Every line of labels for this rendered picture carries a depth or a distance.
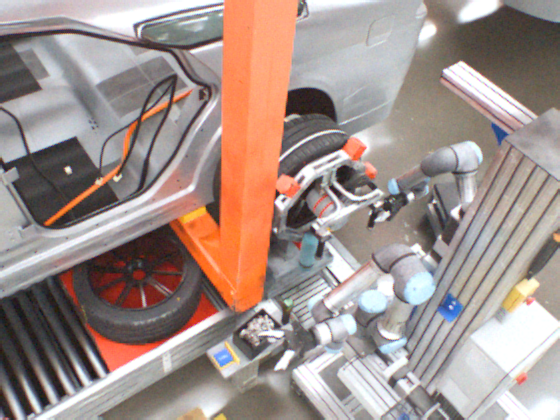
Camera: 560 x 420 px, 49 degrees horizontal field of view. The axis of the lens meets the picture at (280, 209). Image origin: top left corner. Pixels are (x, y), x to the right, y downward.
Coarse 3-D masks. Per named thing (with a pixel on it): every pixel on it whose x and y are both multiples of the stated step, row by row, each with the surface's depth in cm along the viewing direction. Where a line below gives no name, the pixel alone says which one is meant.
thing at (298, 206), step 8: (344, 168) 327; (336, 176) 326; (344, 176) 330; (312, 184) 325; (280, 192) 298; (304, 192) 325; (336, 192) 336; (296, 200) 318; (304, 200) 323; (296, 208) 324; (304, 208) 340; (288, 216) 333; (296, 216) 333; (304, 216) 337; (312, 216) 337; (288, 224) 327; (296, 224) 332
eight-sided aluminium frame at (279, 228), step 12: (336, 156) 298; (348, 156) 298; (312, 168) 290; (324, 168) 291; (360, 168) 313; (300, 180) 293; (312, 180) 290; (300, 192) 292; (360, 192) 331; (276, 204) 295; (288, 204) 293; (348, 204) 333; (276, 216) 303; (276, 228) 309; (288, 228) 321; (300, 228) 330; (300, 240) 327
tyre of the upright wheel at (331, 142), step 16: (288, 128) 298; (304, 128) 299; (320, 128) 300; (336, 128) 308; (288, 144) 293; (304, 144) 292; (320, 144) 292; (336, 144) 298; (288, 160) 290; (304, 160) 291; (304, 224) 337
